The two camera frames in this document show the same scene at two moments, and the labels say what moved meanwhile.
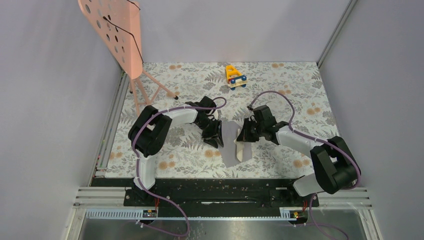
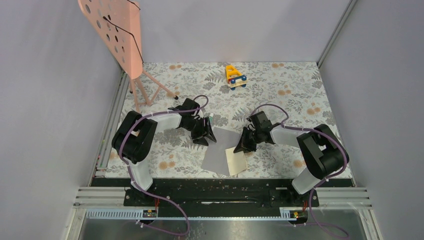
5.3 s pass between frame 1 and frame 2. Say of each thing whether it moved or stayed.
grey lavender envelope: moved
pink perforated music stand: stayed
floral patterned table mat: stayed
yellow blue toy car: stayed
